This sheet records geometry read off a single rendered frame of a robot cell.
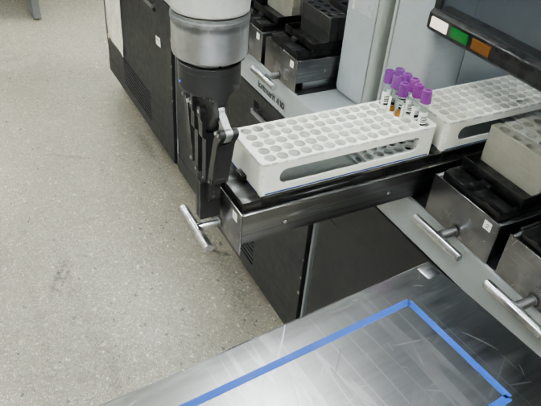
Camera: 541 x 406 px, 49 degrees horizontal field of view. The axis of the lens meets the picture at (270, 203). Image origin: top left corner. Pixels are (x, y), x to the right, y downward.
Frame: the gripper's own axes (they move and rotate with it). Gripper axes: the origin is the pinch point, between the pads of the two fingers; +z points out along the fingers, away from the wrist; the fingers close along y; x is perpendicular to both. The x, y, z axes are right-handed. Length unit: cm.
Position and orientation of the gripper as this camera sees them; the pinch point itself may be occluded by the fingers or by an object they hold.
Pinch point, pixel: (208, 194)
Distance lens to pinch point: 82.9
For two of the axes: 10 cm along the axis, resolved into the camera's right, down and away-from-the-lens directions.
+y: -4.6, -5.6, 6.9
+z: -0.7, 8.0, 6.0
